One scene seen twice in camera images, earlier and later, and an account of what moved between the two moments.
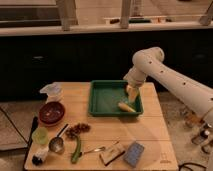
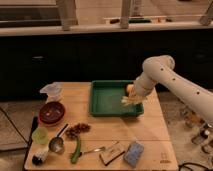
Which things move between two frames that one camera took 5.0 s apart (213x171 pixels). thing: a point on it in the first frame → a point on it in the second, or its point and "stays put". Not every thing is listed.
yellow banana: (126, 107) → (132, 99)
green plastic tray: (105, 96) stays put
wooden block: (111, 153) stays put
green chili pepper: (77, 153) stays put
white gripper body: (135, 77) → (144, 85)
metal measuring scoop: (56, 143) stays put
